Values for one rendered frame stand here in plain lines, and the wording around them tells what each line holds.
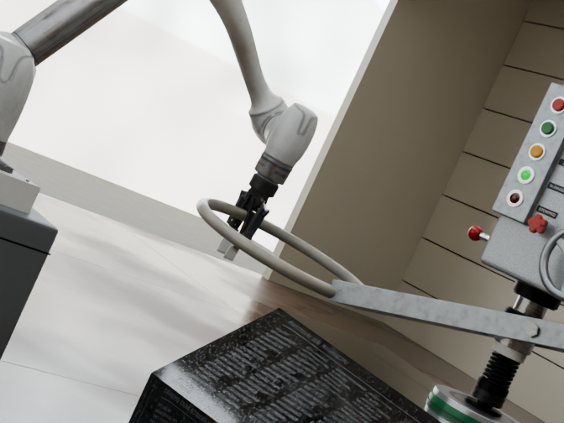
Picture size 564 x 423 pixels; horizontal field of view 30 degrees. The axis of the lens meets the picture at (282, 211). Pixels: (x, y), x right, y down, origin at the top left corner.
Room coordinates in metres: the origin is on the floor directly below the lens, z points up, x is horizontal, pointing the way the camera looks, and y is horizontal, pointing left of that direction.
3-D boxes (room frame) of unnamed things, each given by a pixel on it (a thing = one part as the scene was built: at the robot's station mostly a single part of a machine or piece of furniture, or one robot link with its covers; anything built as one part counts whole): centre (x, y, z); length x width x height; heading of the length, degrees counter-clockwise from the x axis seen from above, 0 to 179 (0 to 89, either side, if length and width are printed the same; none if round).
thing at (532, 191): (2.13, -0.42, 1.38); 0.08 x 0.03 x 0.28; 50
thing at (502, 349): (2.17, -0.55, 0.99); 0.07 x 0.07 x 0.04
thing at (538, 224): (2.07, -0.47, 1.24); 0.04 x 0.04 x 0.04; 50
